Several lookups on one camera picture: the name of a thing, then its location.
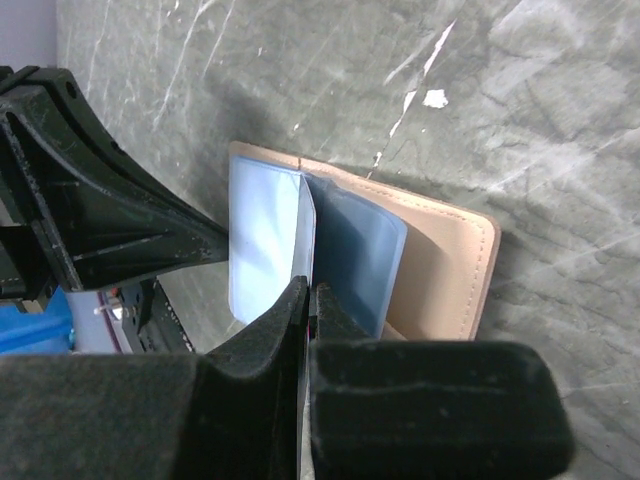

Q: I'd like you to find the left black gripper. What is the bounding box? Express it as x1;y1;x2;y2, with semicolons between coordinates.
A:
1;66;228;300

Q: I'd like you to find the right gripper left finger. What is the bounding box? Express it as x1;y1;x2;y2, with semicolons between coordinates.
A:
1;277;309;479

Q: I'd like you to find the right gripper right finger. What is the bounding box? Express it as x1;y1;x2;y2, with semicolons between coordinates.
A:
309;285;575;479

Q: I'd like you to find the beige leather card holder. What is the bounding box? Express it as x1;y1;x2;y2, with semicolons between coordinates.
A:
229;142;501;340

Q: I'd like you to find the blue bin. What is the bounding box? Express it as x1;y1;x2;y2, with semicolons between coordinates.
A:
1;289;75;355

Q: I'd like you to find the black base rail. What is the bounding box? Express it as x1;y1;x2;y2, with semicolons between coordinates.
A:
116;278;195;354

